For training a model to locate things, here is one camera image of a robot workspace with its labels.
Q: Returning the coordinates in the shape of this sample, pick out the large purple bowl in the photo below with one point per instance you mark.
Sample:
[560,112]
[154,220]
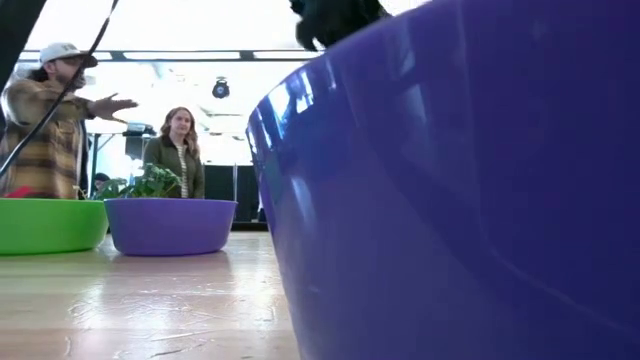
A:
[450,200]

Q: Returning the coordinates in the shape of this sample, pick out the purple plastic mini bowl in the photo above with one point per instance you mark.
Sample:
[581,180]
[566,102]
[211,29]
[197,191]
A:
[170,227]

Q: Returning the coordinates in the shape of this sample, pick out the green plastic mini bowl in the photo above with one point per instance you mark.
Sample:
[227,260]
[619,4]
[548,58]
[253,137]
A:
[50,225]

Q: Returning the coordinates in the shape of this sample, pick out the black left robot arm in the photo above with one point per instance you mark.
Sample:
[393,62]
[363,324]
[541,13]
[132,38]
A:
[15,30]

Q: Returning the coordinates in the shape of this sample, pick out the black round ceiling lamp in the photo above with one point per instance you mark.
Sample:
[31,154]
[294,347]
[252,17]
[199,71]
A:
[220,89]

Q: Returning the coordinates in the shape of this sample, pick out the black partition panels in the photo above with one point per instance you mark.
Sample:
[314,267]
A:
[235,192]

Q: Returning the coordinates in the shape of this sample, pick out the person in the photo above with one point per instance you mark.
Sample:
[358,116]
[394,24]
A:
[167,155]
[35,145]
[102,178]

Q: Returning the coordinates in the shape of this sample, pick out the black-legged table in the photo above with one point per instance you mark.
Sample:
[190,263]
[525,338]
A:
[137,131]

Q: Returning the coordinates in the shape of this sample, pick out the person's hand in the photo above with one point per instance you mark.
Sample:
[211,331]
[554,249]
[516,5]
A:
[110,106]

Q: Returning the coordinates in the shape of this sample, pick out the green potted plant white pot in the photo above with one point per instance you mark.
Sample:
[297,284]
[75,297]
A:
[150,182]

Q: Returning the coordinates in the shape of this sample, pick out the red plastic piece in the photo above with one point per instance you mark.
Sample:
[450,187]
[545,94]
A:
[20,193]

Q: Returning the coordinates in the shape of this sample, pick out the black aluminium table frame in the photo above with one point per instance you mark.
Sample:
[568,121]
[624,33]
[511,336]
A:
[250,226]

